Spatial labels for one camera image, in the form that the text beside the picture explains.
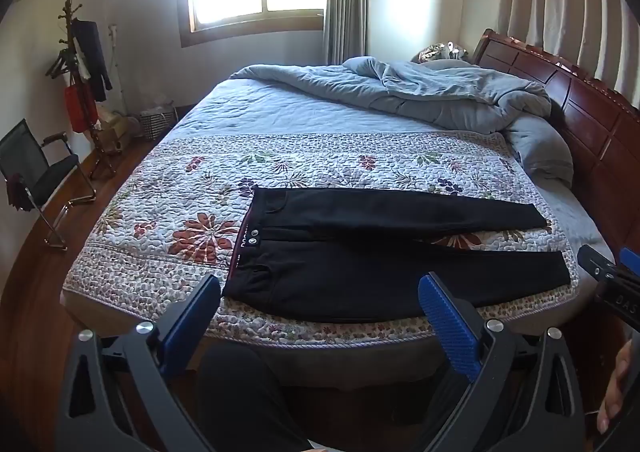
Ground patterned pillow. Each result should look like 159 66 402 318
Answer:
417 42 471 64

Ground grey pillow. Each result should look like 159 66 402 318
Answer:
502 112 575 189

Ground floral quilted bedspread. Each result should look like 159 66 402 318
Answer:
61 77 581 348

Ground black pants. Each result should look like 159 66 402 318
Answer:
221 184 572 324

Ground person's right hand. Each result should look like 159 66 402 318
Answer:
597 339 640 435

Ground black office chair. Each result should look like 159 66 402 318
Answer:
0 119 97 251

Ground dark hanging jacket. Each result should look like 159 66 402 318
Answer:
72 19 113 103

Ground wooden coat rack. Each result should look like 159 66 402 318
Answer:
46 0 126 179

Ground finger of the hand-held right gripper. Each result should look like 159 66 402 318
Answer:
577 244 619 283
619 247 640 279

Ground grey bed sheet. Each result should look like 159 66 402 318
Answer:
547 179 617 293

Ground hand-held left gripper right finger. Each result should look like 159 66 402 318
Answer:
415 272 586 452

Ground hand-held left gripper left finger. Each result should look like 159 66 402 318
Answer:
57 274 222 452

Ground woven basket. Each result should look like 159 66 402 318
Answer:
139 104 176 142

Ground dark red cloth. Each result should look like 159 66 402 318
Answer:
5 174 32 211

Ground grey duvet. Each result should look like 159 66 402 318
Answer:
230 56 553 135

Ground red bag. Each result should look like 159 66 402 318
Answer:
64 77 98 133

